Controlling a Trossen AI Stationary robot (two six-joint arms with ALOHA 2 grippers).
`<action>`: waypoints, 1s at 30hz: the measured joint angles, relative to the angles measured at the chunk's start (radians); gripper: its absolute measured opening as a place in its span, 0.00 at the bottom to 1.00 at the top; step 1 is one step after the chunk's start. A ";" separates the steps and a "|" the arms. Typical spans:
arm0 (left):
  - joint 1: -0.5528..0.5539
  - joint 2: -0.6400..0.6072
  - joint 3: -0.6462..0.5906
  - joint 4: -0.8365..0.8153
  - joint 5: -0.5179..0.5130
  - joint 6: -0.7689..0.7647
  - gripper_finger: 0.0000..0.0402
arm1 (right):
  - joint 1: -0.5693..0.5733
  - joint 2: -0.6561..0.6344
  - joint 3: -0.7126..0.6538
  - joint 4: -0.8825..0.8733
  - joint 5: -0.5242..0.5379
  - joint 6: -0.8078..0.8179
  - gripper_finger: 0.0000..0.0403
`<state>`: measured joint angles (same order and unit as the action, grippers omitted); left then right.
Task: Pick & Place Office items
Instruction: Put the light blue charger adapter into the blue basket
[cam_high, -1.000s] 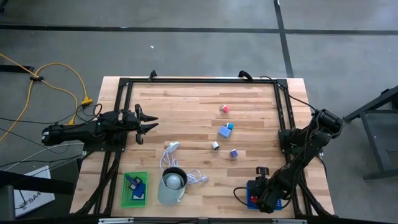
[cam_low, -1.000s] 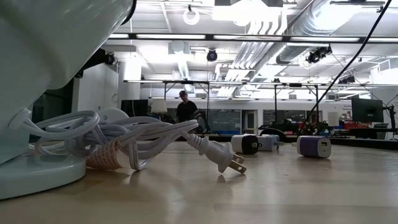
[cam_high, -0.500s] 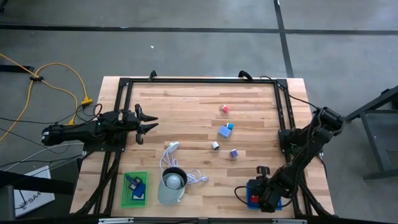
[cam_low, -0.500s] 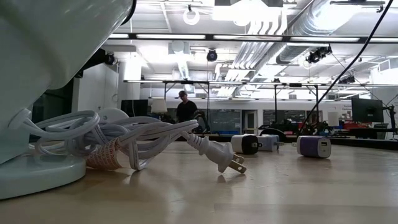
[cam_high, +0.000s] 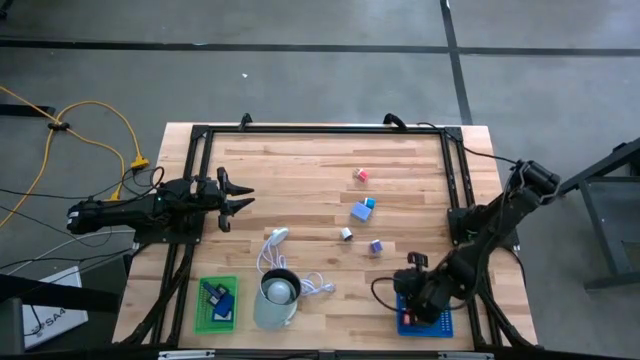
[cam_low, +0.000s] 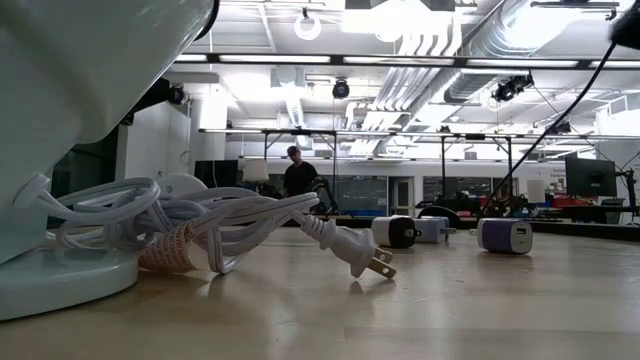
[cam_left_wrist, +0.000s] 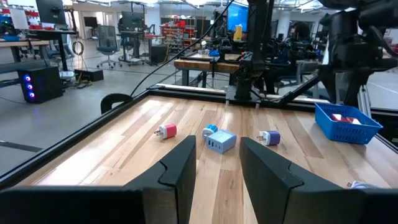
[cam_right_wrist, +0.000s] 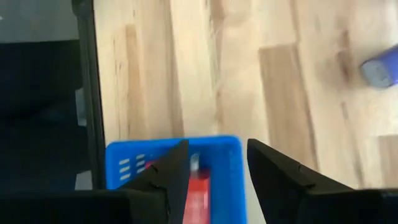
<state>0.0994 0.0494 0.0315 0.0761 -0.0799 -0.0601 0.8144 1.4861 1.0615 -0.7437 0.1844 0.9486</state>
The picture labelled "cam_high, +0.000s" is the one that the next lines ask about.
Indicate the red wall charger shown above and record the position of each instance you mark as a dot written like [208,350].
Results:
[406,318]

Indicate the black side table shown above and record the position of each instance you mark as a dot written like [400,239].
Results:
[600,168]

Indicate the white appliance with base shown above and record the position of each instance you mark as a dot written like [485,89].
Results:
[272,315]

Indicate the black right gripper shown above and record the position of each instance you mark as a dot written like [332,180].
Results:
[425,295]

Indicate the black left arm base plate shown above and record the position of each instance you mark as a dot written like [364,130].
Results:
[150,239]

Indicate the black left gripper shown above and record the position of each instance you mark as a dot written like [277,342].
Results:
[212,205]

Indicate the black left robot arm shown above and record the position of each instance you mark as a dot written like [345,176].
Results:
[115,212]

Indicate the blue plastic basket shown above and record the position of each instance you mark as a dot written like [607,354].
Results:
[445,327]

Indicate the pink white small charger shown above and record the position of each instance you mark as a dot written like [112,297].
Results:
[360,175]

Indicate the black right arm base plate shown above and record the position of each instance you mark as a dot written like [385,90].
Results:
[457,235]

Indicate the white charger black face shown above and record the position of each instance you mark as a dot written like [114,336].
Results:
[346,234]

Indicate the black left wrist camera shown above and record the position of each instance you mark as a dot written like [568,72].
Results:
[205,189]

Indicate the black floor stand foot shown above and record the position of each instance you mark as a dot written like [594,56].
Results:
[25,110]

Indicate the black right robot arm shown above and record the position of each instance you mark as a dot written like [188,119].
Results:
[500,220]

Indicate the purple white USB charger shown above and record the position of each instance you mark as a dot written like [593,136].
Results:
[376,246]

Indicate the black table frame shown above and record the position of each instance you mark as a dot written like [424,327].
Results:
[325,129]

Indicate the white light bulb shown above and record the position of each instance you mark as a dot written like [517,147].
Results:
[279,291]

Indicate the white cardboard box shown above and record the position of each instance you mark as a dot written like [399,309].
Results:
[55,310]

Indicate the black floor beam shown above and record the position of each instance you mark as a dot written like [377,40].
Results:
[50,295]

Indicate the silver aluminium profile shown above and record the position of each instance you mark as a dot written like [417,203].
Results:
[187,354]
[465,355]

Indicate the light blue multiport charger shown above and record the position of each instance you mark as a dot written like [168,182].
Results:
[360,212]

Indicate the teal white small charger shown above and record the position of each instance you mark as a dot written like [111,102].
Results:
[370,202]

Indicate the green plastic basket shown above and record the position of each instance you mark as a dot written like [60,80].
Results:
[202,320]

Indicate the black table clamp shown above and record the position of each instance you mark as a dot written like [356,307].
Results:
[395,120]
[245,121]

